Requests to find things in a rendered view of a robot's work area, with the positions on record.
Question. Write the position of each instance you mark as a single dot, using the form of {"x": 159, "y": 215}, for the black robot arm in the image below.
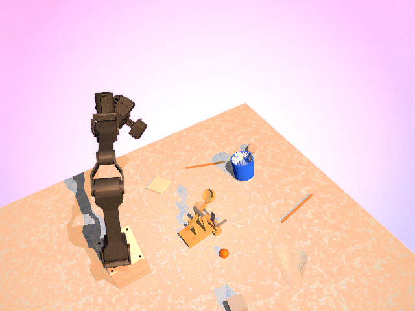
{"x": 108, "y": 192}

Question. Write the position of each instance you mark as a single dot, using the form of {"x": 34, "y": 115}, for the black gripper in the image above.
{"x": 137, "y": 127}

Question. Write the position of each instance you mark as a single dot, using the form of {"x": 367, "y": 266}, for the pale yellow flat square pad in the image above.
{"x": 158, "y": 185}

